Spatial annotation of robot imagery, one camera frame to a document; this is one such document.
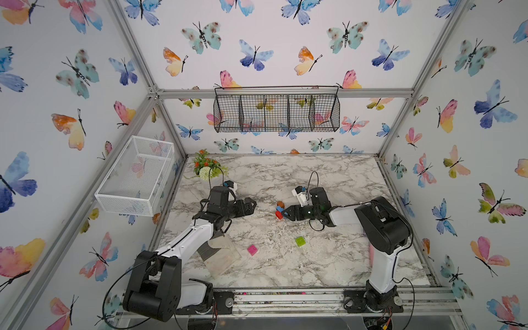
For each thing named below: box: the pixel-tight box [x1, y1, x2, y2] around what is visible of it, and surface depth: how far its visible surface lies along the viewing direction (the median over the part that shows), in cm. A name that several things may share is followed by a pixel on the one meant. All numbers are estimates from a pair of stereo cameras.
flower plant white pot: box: [193, 149, 229, 181], surface depth 98 cm
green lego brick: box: [295, 236, 306, 248], surface depth 90 cm
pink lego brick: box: [247, 244, 258, 256], surface depth 87 cm
